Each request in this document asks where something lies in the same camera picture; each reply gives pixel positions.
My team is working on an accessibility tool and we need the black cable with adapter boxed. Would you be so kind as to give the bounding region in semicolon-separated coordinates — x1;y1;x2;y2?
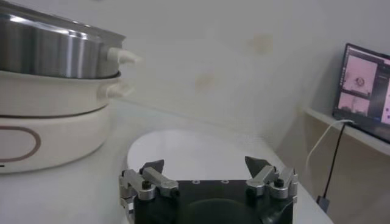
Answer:
316;122;348;214

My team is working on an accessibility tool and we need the black open laptop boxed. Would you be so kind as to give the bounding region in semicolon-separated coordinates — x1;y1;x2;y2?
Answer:
331;42;390;145

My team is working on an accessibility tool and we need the white side table with laptop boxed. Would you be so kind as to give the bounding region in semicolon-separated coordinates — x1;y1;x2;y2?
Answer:
300;106;390;224

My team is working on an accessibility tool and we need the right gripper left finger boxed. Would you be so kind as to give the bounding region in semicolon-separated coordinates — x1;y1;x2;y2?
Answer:
118;159;180;201

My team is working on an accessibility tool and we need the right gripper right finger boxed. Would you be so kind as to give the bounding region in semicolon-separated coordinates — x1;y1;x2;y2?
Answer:
244;156;299;200

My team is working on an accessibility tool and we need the cream electric cooker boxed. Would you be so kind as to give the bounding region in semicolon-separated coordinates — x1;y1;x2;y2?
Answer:
0;69;135;175

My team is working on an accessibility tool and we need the white laptop cable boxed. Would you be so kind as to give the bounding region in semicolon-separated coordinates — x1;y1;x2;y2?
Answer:
305;119;355;171

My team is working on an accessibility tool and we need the white round plate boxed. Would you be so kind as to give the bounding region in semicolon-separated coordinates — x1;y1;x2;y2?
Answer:
126;129;277;183

